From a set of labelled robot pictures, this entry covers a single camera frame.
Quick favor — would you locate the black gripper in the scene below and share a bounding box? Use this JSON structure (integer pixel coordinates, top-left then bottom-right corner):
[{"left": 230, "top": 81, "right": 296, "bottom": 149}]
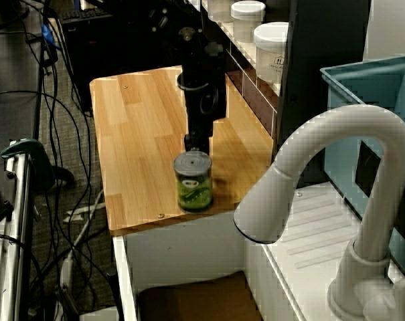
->
[{"left": 183, "top": 115, "right": 214, "bottom": 155}]

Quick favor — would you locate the green labelled tin can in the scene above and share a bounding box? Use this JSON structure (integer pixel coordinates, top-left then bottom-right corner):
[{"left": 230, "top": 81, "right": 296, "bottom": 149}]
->
[{"left": 173, "top": 150, "right": 214, "bottom": 213}]

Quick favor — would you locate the wooden counter board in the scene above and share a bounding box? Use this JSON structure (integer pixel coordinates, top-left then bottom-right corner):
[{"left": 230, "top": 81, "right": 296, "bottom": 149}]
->
[{"left": 89, "top": 66, "right": 274, "bottom": 237}]

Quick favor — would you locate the beige shelf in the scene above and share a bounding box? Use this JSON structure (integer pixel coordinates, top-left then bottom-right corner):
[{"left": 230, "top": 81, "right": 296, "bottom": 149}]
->
[{"left": 201, "top": 0, "right": 287, "bottom": 98}]

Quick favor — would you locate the black computer case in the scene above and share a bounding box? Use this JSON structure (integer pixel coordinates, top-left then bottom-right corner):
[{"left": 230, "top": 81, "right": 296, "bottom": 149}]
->
[{"left": 59, "top": 13, "right": 185, "bottom": 116}]

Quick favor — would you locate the large white jar with print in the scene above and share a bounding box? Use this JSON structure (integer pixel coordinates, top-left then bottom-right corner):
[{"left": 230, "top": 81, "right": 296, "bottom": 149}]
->
[{"left": 254, "top": 22, "right": 289, "bottom": 85}]

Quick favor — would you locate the medium white lidded jar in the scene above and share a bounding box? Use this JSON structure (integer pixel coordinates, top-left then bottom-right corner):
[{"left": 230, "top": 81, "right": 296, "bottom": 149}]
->
[{"left": 230, "top": 0, "right": 266, "bottom": 44}]

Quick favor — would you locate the blue plastic bin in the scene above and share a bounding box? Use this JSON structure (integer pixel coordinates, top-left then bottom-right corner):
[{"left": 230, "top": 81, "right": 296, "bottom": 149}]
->
[{"left": 319, "top": 55, "right": 405, "bottom": 279}]

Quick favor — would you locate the tall black upright panel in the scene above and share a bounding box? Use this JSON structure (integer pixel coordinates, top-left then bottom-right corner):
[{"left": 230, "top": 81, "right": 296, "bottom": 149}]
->
[{"left": 276, "top": 0, "right": 371, "bottom": 188}]

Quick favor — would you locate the white power strip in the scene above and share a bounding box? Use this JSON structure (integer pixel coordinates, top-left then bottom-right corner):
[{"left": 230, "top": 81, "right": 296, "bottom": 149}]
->
[{"left": 59, "top": 189, "right": 106, "bottom": 295}]

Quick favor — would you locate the white curved faucet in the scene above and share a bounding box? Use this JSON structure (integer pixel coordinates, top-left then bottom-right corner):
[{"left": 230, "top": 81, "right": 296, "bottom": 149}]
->
[{"left": 234, "top": 104, "right": 405, "bottom": 321}]

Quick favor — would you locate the green clamp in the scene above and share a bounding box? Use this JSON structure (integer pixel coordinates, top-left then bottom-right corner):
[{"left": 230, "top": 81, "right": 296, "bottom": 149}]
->
[{"left": 0, "top": 138, "right": 56, "bottom": 193}]

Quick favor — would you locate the black keyboard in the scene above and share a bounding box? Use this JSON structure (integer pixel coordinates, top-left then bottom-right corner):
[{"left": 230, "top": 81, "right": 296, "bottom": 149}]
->
[{"left": 60, "top": 9, "right": 114, "bottom": 25}]

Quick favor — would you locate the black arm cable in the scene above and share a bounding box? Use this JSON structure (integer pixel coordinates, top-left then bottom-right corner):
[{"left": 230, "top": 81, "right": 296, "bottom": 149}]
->
[{"left": 176, "top": 72, "right": 224, "bottom": 115}]

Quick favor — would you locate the black floor cable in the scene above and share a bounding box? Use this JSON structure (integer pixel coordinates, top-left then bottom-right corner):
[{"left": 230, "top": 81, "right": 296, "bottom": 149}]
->
[
  {"left": 0, "top": 90, "right": 99, "bottom": 215},
  {"left": 37, "top": 19, "right": 104, "bottom": 255}
]

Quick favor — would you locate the metal rail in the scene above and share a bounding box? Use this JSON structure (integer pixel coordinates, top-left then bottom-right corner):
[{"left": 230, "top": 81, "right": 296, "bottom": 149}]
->
[{"left": 0, "top": 143, "right": 34, "bottom": 321}]

